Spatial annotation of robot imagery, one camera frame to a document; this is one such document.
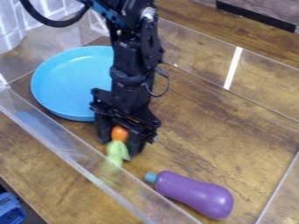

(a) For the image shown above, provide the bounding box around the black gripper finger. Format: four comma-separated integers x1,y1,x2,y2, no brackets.
125,129,153,158
95,114,112,144

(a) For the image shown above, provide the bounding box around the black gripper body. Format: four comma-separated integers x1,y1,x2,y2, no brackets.
88,66,163,144

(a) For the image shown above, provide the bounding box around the orange toy carrot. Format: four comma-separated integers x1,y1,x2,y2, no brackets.
103,126,131,174

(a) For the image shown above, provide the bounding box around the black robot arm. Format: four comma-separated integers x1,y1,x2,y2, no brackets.
20,0,164,157

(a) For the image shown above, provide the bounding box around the blue plastic plate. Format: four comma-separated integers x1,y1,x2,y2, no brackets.
31,45,113,122

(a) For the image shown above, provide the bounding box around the purple toy eggplant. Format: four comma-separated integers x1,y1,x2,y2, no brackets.
144,171,233,221

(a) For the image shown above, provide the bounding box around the blue object at corner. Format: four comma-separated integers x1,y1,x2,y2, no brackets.
0,192,27,224

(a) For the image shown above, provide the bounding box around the white curtain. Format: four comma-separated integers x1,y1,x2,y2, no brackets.
0,0,109,55

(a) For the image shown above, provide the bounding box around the black bar in background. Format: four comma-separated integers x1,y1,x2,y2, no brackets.
216,0,296,33

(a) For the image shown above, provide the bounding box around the clear acrylic enclosure wall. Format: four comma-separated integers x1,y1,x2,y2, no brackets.
0,0,299,224

